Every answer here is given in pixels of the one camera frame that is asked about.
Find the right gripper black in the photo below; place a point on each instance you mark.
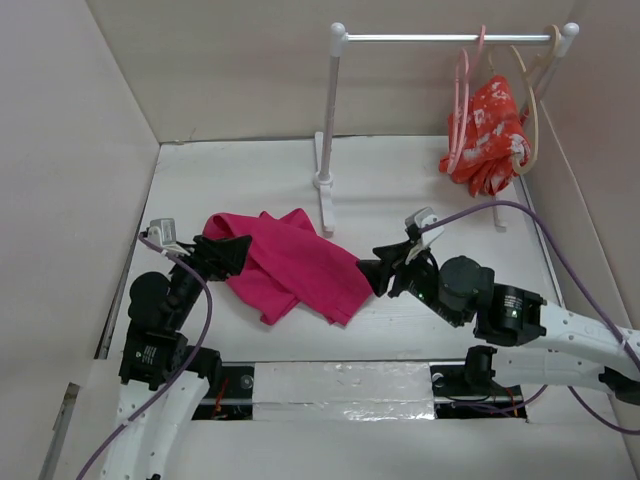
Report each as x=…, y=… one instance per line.
x=378, y=273

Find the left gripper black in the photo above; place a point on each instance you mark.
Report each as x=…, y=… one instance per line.
x=222, y=256

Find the pink trousers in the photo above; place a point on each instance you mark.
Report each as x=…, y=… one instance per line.
x=290, y=264

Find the pink plastic hanger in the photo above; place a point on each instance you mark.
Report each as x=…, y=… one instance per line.
x=464, y=69

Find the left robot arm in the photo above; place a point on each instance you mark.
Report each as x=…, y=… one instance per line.
x=163, y=377

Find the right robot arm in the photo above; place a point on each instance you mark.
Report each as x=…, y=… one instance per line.
x=523, y=338

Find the beige wooden hanger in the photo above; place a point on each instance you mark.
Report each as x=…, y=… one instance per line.
x=530, y=76

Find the white clothes rack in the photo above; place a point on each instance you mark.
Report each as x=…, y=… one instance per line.
x=528, y=45

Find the orange white patterned garment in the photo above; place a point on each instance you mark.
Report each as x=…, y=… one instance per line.
x=494, y=140

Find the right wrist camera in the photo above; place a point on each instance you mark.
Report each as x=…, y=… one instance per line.
x=421, y=232

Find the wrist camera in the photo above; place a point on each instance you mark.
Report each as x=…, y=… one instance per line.
x=421, y=232
x=161, y=233

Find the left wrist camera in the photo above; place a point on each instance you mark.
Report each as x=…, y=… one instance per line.
x=161, y=233

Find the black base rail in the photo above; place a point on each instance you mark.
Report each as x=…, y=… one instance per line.
x=366, y=391

